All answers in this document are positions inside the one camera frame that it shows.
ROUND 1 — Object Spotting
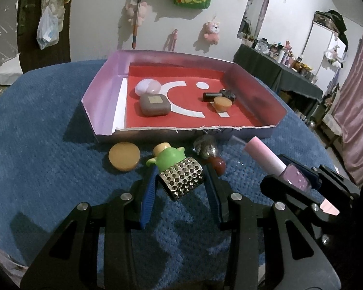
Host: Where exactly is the green-handled small metal grater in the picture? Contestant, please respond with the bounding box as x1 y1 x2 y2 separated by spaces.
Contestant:
158 156 205 201

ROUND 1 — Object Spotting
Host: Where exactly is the black nail polish bottle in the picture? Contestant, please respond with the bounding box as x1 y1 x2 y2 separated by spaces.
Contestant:
203 88 236 103

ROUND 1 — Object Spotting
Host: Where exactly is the pink plush bear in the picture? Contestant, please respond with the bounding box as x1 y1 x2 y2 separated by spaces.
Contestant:
125 0 149 26

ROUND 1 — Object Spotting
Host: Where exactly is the row of bottles and jars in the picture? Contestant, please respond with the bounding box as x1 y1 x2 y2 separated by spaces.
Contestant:
242 35 319 83

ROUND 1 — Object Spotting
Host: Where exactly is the purple cardboard box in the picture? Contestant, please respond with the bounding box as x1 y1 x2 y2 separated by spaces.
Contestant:
80 49 288 144

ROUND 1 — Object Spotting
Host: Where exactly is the thick orange round soap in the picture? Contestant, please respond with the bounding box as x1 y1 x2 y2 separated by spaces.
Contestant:
214 97 232 112

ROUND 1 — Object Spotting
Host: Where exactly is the pink plush with white face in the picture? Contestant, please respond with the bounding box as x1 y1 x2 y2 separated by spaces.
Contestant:
203 21 221 45

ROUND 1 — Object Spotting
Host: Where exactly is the blue textured blanket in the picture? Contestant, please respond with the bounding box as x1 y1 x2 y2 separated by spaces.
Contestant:
0 59 351 290

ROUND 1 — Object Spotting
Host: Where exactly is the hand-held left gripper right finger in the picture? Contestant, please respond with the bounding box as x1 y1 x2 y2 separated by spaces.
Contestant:
204 166 342 290

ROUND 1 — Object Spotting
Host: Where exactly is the white cabinet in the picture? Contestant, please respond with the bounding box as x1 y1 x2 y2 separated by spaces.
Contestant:
302 21 347 91

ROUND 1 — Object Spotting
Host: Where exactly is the table with dark cloth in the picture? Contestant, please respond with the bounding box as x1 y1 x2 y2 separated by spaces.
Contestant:
233 44 324 100

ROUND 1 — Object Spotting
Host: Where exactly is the giant pencil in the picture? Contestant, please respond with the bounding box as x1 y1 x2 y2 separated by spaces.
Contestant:
132 0 144 50

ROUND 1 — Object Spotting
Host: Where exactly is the orange round lid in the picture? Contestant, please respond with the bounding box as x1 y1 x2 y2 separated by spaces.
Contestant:
108 142 141 171

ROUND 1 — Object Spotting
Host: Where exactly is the dark wooden door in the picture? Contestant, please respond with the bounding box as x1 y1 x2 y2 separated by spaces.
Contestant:
16 0 75 74

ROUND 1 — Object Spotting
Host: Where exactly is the clear plastic bag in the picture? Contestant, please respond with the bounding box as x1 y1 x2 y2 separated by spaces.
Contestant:
36 6 61 50

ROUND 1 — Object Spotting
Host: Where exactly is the dark bag on cabinet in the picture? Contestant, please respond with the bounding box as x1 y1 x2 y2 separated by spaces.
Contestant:
313 10 348 41

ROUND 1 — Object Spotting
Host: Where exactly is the brown rounded case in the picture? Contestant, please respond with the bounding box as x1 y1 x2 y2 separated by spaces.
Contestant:
139 93 172 117

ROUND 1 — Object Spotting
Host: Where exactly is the pink nail polish bottle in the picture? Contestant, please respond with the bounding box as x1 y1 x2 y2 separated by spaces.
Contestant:
244 137 313 192

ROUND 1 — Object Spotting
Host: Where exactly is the pink curtain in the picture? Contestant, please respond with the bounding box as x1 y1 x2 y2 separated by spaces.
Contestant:
331 27 363 188

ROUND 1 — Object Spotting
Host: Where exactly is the wall mirror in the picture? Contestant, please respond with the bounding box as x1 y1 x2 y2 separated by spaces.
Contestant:
237 0 273 44

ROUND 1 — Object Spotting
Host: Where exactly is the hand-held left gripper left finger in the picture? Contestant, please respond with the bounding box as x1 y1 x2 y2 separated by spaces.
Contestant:
20 166 158 290

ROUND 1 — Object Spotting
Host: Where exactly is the white plastic sheet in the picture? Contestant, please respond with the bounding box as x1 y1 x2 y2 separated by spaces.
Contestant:
0 53 23 94

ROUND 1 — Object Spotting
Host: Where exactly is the glitter bottle with brown ball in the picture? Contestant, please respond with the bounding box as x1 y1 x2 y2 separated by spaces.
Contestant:
193 134 227 174

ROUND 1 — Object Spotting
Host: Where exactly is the door handle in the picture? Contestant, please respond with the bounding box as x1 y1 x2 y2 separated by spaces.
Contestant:
16 0 29 37

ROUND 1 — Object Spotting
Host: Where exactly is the pink oval case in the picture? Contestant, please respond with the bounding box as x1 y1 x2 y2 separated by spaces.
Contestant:
135 79 162 95

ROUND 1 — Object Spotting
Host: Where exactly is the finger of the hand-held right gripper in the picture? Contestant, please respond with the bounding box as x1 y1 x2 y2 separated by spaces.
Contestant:
277 154 361 198
259 174 341 228

